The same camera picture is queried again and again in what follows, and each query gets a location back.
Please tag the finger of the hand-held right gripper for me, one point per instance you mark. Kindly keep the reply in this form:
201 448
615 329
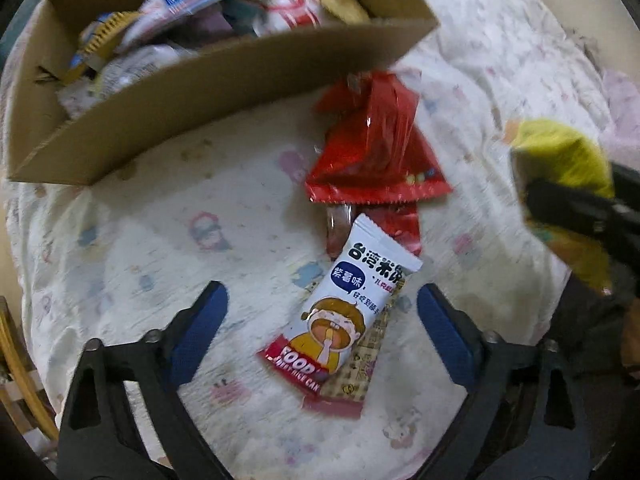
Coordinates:
627 177
570 205

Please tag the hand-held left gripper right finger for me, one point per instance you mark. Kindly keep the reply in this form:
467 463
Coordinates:
445 335

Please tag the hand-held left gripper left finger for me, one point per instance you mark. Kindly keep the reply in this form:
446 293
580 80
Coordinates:
200 330

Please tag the beige checked snack packet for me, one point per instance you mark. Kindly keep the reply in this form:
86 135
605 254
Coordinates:
365 360

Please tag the white cartoon snack packet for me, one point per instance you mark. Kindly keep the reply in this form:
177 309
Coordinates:
340 310

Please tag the cardboard box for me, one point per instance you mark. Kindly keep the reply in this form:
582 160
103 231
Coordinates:
200 105

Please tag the tan snack bag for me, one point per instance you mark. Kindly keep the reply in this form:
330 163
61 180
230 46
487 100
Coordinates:
345 5

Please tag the pink snack packet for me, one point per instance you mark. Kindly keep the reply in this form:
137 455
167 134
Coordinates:
212 25

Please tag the yellow blue snack packet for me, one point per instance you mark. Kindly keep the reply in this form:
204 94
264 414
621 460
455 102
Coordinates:
100 35

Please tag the pink dotted cloth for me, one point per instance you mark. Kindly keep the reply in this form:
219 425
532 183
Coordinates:
622 105

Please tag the white cartoon printed blanket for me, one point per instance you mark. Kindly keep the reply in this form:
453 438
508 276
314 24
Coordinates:
175 235

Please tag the dark cloth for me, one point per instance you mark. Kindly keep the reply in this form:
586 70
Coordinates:
600 320

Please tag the wooden drying rack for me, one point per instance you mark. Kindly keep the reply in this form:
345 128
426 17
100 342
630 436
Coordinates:
20 375

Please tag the small white red snack packet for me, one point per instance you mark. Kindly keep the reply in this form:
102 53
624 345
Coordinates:
135 67

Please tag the large white red snack bag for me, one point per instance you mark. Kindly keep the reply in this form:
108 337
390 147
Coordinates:
295 5

